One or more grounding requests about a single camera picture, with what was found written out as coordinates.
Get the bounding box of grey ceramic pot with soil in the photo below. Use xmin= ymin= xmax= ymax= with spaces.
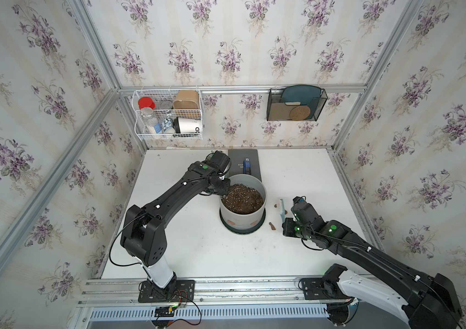
xmin=220 ymin=174 xmax=267 ymax=215

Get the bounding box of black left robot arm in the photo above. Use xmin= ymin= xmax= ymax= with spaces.
xmin=119 ymin=151 xmax=230 ymax=298

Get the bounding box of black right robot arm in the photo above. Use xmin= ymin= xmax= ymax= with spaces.
xmin=282 ymin=196 xmax=463 ymax=328

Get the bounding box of dark green pot saucer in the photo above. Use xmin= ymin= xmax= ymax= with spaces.
xmin=219 ymin=207 xmax=267 ymax=234

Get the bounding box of dark grey book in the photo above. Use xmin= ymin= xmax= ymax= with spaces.
xmin=228 ymin=149 xmax=262 ymax=181

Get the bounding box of white cylindrical cup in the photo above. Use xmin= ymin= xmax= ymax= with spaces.
xmin=173 ymin=117 xmax=202 ymax=134

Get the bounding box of clear plastic bottle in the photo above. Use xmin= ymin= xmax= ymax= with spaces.
xmin=140 ymin=107 xmax=162 ymax=135

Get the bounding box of round cork coaster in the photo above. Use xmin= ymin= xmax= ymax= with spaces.
xmin=289 ymin=105 xmax=311 ymax=121

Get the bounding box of red lidded jar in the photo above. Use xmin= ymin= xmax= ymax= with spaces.
xmin=138 ymin=97 xmax=156 ymax=110

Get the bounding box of teal plate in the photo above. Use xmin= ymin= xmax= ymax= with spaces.
xmin=281 ymin=84 xmax=323 ymax=121

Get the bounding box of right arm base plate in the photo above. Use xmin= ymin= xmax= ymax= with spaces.
xmin=298 ymin=277 xmax=354 ymax=302

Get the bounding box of white wire wall basket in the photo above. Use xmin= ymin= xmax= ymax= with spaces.
xmin=131 ymin=88 xmax=204 ymax=141

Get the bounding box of black mesh wall organizer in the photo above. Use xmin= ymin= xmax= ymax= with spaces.
xmin=267 ymin=87 xmax=328 ymax=122

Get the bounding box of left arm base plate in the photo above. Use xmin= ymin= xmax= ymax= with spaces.
xmin=138 ymin=280 xmax=195 ymax=303

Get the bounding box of aluminium front rail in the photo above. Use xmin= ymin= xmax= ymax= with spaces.
xmin=77 ymin=276 xmax=419 ymax=308

